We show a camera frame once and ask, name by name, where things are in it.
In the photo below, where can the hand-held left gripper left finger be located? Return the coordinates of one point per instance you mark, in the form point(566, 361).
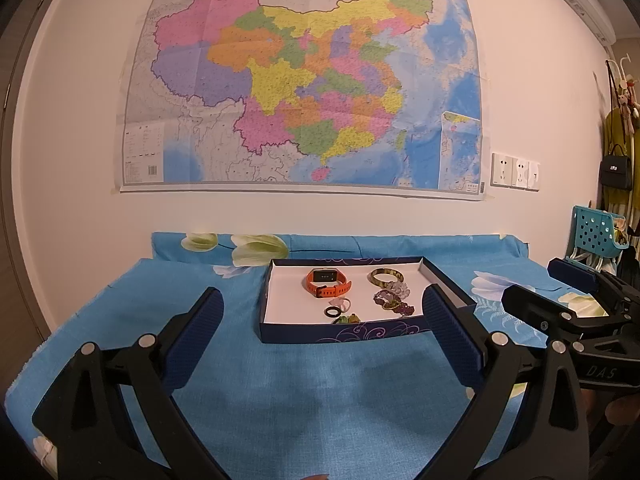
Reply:
point(200, 335)

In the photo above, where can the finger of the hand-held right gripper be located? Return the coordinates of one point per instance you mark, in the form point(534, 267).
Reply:
point(570, 271)
point(535, 305)

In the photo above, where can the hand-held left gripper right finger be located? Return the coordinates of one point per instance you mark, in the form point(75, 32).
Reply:
point(445, 330)

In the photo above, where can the tortoiseshell bangle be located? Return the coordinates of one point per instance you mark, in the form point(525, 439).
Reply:
point(372, 278)

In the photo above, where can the navy cardboard box tray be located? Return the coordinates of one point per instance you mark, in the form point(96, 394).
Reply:
point(290, 300)

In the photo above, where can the pink stone pendant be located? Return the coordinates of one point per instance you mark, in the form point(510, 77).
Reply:
point(334, 302)

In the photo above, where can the orange smartwatch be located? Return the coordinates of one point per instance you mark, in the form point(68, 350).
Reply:
point(325, 290)

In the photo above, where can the teal plastic basket rack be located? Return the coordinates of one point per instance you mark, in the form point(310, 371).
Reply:
point(592, 232)

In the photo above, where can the black handbag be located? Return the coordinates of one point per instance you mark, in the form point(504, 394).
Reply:
point(615, 172)

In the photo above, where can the blue floral cloth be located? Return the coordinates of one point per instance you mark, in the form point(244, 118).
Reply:
point(300, 385)

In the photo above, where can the yellow-green garment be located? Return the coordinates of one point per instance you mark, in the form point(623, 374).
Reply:
point(612, 130)

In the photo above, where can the brown plush toy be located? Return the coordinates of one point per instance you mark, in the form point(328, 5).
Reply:
point(626, 105)

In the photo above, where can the white coat rack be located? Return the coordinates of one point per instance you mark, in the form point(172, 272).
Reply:
point(622, 67)

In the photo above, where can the white air conditioner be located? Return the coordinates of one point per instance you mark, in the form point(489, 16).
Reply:
point(580, 5)

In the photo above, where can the white wall switch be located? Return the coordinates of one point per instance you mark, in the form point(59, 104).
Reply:
point(534, 176)

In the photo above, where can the white wall socket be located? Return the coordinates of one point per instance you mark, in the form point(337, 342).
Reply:
point(502, 170)
point(520, 173)

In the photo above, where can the colourful wall map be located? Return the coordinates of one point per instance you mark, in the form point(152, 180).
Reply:
point(300, 85)

